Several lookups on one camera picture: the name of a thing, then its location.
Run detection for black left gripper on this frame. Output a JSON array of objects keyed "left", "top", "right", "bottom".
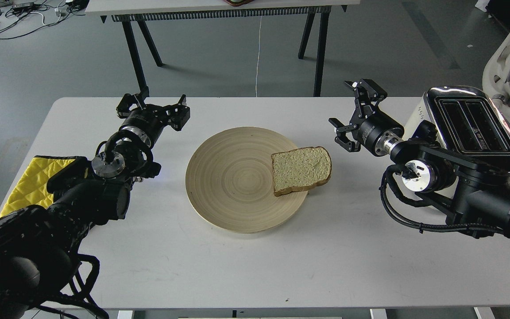
[{"left": 116, "top": 93, "right": 190, "bottom": 146}]

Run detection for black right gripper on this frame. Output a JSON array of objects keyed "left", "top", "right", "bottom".
[{"left": 328, "top": 79, "right": 405, "bottom": 157}]

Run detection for slice of bread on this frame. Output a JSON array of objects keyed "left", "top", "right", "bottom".
[{"left": 271, "top": 147, "right": 332, "bottom": 197}]

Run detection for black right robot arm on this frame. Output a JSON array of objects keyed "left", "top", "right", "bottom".
[{"left": 329, "top": 79, "right": 510, "bottom": 239}]

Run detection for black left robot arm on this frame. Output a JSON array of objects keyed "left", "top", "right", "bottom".
[{"left": 0, "top": 89, "right": 190, "bottom": 319}]

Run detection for cream chrome toaster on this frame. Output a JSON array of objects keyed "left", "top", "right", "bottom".
[{"left": 403, "top": 86, "right": 510, "bottom": 179}]

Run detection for background table black legs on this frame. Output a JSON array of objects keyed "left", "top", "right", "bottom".
[{"left": 85, "top": 0, "right": 348, "bottom": 98}]

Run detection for round wooden plate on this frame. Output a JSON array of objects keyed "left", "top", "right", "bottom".
[{"left": 185, "top": 127, "right": 307, "bottom": 234}]

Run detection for yellow quilted cloth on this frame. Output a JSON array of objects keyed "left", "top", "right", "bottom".
[{"left": 0, "top": 156, "right": 87, "bottom": 218}]

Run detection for white hanging cable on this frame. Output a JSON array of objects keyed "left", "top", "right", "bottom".
[{"left": 255, "top": 16, "right": 263, "bottom": 97}]

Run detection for floor cables and adapters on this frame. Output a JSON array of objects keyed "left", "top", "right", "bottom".
[{"left": 0, "top": 0, "right": 90, "bottom": 45}]

